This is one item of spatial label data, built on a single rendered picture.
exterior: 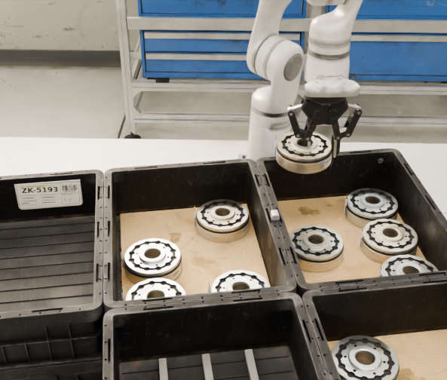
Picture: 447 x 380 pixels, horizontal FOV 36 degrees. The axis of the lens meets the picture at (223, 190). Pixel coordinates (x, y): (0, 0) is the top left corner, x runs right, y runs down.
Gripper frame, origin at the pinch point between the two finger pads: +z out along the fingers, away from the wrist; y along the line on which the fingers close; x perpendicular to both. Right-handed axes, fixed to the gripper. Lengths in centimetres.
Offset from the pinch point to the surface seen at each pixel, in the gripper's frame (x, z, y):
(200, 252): 10.3, 16.3, 22.8
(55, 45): -266, 90, 112
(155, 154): -47, 30, 36
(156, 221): 0.3, 16.3, 31.8
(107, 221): 13.7, 6.1, 38.9
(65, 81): -243, 102, 103
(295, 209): -3.1, 16.7, 3.6
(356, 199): -2.2, 13.6, -8.5
